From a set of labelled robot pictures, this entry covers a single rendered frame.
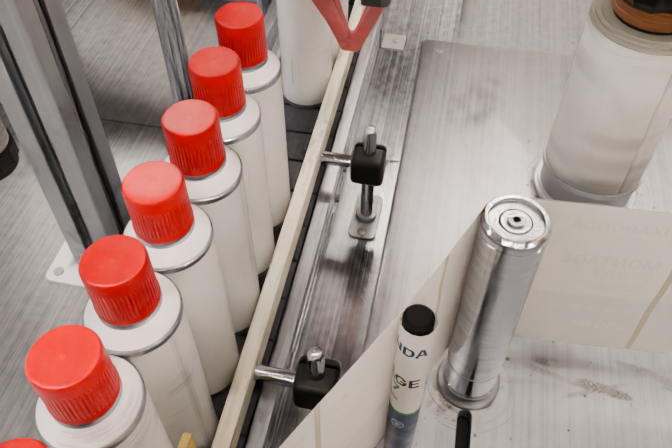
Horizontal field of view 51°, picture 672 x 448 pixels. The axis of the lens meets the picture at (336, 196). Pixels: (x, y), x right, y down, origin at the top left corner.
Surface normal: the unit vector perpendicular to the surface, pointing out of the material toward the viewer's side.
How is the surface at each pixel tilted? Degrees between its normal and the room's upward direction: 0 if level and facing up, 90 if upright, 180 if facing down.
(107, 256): 3
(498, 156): 0
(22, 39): 90
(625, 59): 92
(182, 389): 90
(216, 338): 90
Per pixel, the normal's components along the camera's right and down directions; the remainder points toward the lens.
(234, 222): 0.79, 0.46
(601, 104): -0.65, 0.58
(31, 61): -0.19, 0.74
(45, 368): 0.03, -0.68
